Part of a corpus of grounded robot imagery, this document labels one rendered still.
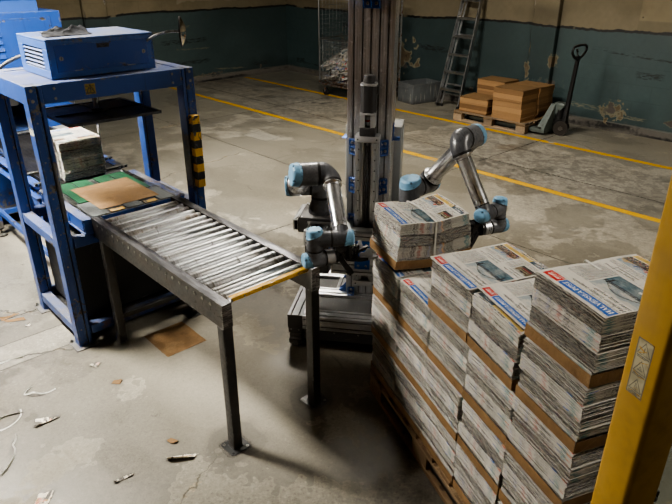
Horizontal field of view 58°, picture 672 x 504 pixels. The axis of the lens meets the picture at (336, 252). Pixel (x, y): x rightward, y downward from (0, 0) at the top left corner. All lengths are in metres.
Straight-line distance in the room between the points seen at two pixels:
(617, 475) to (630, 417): 0.15
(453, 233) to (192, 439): 1.60
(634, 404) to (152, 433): 2.41
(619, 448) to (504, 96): 7.69
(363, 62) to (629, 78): 6.28
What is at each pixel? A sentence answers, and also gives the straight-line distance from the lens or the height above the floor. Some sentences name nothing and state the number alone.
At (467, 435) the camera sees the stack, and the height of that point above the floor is 0.47.
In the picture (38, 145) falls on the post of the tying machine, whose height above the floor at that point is 1.25.
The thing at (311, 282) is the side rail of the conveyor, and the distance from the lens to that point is 2.90.
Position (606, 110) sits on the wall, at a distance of 9.44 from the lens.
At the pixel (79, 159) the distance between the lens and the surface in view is 4.43.
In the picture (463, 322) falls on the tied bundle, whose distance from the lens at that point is 2.31.
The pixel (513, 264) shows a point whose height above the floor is 1.07.
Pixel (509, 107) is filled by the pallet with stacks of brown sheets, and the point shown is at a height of 0.32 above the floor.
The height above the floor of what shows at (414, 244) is 0.97.
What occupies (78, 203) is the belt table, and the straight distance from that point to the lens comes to 3.99.
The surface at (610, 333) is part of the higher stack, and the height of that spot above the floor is 1.23.
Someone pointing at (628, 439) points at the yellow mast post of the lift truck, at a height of 1.21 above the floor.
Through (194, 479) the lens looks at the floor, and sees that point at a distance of 3.00.
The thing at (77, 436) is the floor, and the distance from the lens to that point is 3.38.
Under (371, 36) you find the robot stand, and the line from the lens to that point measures 3.38.
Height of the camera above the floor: 2.10
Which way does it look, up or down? 25 degrees down
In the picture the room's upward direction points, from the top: straight up
